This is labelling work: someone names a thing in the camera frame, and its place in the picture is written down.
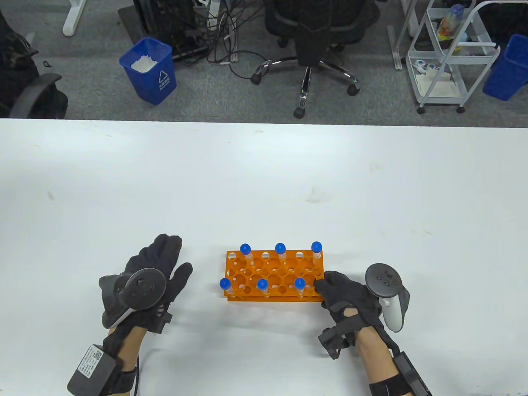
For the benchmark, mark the white desk leg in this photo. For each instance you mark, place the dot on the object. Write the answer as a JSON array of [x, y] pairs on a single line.
[[72, 20], [397, 49]]

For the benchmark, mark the clear blue-capped test tube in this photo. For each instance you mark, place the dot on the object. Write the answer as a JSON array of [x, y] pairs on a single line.
[[280, 248], [262, 284], [245, 248], [225, 283], [316, 246], [300, 283]]

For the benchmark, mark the white folded sheet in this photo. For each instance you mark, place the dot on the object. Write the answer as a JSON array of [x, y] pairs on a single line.
[[437, 86]]

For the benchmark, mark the grey tracking controller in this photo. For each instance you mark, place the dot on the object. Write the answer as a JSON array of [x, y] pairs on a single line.
[[385, 280], [142, 288]]

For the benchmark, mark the small white blue objects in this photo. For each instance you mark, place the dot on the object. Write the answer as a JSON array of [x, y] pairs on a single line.
[[423, 65]]

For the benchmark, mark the plain blue bin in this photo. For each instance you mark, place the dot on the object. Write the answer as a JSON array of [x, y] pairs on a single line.
[[505, 70]]

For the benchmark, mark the white rolling cart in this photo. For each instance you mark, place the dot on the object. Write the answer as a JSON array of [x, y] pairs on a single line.
[[466, 56]]

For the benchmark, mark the white power strip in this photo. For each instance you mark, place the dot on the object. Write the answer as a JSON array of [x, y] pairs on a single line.
[[213, 12]]

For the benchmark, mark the black lattice frame module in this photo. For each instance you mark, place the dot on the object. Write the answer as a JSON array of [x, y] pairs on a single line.
[[412, 375]]

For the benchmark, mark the person's left hand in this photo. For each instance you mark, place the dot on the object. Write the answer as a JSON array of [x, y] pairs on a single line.
[[159, 258]]

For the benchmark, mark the black box with white label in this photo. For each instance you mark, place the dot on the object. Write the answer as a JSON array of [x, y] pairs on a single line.
[[90, 369]]

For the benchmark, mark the orange test tube rack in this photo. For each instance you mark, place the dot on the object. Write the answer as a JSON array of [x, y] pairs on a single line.
[[272, 298]]

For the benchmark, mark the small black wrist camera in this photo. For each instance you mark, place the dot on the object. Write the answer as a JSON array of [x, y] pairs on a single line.
[[334, 340], [161, 321]]

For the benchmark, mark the colourful plastic bottle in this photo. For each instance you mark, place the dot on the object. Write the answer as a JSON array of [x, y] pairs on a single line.
[[449, 22]]

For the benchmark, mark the person's right hand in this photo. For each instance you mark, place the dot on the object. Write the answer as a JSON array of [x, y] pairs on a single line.
[[346, 291]]

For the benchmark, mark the blue bin with white symbol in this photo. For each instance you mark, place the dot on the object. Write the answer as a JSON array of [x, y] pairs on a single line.
[[156, 82]]

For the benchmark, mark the white crumpled paper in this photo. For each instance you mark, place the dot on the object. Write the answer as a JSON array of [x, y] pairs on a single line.
[[142, 64]]

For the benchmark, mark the black chair with grey armrest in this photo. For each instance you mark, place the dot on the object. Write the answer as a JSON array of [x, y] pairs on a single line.
[[24, 82]]

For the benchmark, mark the black computer tower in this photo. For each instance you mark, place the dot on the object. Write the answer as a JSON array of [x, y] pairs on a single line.
[[165, 24]]

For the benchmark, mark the person's left forearm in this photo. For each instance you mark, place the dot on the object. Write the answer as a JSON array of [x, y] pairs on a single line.
[[128, 342]]

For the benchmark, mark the black office chair chrome base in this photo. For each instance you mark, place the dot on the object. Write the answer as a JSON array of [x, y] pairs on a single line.
[[309, 41]]

